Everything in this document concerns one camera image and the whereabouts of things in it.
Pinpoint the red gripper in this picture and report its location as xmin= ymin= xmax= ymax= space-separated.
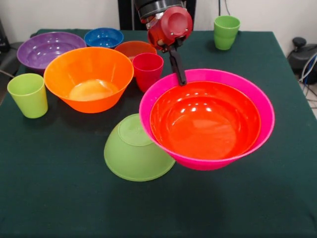
xmin=148 ymin=6 xmax=193 ymax=87

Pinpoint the wide orange-red bowl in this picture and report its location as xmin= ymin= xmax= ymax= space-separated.
xmin=150 ymin=81 xmax=262 ymax=161

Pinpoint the large yellow-orange bowl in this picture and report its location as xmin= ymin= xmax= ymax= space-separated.
xmin=43 ymin=46 xmax=135 ymax=114

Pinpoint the pink bowl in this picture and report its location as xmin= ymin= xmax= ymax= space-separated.
xmin=139 ymin=68 xmax=275 ymax=171

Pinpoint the green bowl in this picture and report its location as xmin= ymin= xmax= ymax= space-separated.
xmin=104 ymin=113 xmax=176 ymax=182

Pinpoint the magenta red cup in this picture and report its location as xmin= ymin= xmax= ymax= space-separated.
xmin=132 ymin=52 xmax=164 ymax=93

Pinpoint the small orange-red bowl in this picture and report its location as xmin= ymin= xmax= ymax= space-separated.
xmin=114 ymin=40 xmax=158 ymax=61

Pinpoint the green cup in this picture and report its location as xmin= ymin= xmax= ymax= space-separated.
xmin=213 ymin=15 xmax=241 ymax=51

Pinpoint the blue bowl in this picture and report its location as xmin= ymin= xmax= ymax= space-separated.
xmin=83 ymin=27 xmax=124 ymax=50

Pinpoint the dark green tablecloth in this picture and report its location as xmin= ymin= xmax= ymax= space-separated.
xmin=0 ymin=29 xmax=317 ymax=238

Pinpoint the purple bowl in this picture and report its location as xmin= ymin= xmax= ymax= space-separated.
xmin=16 ymin=31 xmax=87 ymax=74

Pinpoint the lime yellow cup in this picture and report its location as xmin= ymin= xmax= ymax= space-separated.
xmin=7 ymin=73 xmax=49 ymax=119

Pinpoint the black wall cable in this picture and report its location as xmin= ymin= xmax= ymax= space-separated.
xmin=216 ymin=0 xmax=231 ymax=18

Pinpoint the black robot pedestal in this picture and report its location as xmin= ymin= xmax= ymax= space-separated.
xmin=117 ymin=0 xmax=196 ymax=31

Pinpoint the tangle of floor cables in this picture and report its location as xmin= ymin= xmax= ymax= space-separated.
xmin=298 ymin=53 xmax=317 ymax=110

